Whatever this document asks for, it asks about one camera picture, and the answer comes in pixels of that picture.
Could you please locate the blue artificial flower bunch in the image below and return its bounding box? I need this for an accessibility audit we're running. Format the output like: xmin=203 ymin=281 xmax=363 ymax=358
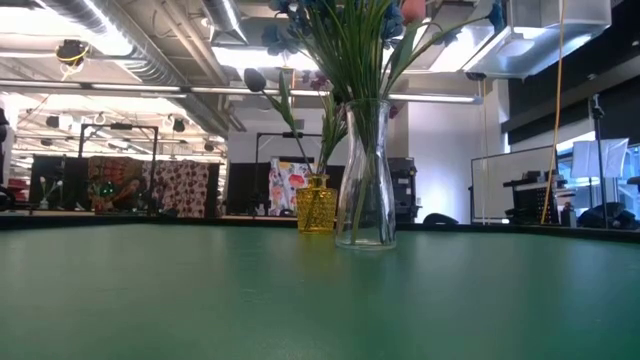
xmin=259 ymin=0 xmax=507 ymax=246

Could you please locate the pink artificial tulip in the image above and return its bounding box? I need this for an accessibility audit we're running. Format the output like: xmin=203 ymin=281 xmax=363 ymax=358
xmin=387 ymin=0 xmax=428 ymax=101

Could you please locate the yellow glass vase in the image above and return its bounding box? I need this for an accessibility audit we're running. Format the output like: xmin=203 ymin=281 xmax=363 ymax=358
xmin=295 ymin=173 xmax=339 ymax=235

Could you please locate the clear glass vase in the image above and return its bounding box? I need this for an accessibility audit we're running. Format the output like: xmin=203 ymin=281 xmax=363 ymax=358
xmin=334 ymin=98 xmax=398 ymax=252

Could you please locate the white flowers small vase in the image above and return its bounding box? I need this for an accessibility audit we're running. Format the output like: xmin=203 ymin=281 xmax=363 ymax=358
xmin=38 ymin=175 xmax=65 ymax=211

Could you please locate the colourful floral cloth backdrop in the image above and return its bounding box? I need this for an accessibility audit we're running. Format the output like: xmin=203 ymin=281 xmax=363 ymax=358
xmin=268 ymin=158 xmax=326 ymax=217

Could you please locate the black backdrop panel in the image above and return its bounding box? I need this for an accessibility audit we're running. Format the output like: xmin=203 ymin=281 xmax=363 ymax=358
xmin=227 ymin=162 xmax=271 ymax=216
xmin=29 ymin=155 xmax=89 ymax=211

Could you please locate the black cabinet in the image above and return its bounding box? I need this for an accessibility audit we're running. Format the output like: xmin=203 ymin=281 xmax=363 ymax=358
xmin=388 ymin=157 xmax=420 ymax=224

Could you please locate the long ceiling light strip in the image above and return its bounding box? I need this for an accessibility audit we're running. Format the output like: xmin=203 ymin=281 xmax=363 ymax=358
xmin=0 ymin=79 xmax=477 ymax=105

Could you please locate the white dotted cloth backdrop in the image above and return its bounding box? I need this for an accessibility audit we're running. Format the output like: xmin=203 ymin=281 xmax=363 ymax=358
xmin=142 ymin=159 xmax=211 ymax=219

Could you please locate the green table mat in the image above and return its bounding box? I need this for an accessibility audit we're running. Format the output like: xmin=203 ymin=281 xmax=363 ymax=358
xmin=0 ymin=223 xmax=640 ymax=360

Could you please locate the glass partition panel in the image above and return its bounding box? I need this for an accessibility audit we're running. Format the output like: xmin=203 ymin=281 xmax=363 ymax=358
xmin=469 ymin=144 xmax=557 ymax=225

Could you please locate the red patterned cloth backdrop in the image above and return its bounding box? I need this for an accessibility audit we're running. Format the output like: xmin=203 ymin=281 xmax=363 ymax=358
xmin=87 ymin=155 xmax=146 ymax=214

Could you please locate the black equipment rack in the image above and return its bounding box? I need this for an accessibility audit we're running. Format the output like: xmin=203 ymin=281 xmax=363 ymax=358
xmin=502 ymin=169 xmax=559 ymax=225

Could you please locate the white reflector panel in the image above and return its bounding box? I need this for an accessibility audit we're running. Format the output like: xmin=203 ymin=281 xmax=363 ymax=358
xmin=571 ymin=138 xmax=630 ymax=179

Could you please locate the black light stand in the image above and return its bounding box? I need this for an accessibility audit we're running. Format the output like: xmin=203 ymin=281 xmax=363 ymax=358
xmin=589 ymin=93 xmax=610 ymax=230

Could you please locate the black bag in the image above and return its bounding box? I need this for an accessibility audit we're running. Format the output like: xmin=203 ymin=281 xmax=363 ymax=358
xmin=577 ymin=201 xmax=640 ymax=230

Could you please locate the black table frame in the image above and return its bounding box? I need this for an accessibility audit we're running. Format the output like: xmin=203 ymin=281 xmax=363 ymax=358
xmin=0 ymin=212 xmax=640 ymax=245

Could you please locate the silver rectangular air duct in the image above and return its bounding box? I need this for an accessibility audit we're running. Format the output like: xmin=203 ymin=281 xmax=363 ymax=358
xmin=462 ymin=0 xmax=614 ymax=81

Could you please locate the yellow hanging cable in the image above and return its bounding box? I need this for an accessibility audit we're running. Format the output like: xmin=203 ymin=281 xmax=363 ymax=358
xmin=541 ymin=0 xmax=567 ymax=225

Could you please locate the black ceiling cable reel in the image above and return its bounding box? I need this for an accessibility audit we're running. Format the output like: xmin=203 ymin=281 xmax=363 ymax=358
xmin=54 ymin=38 xmax=92 ymax=81

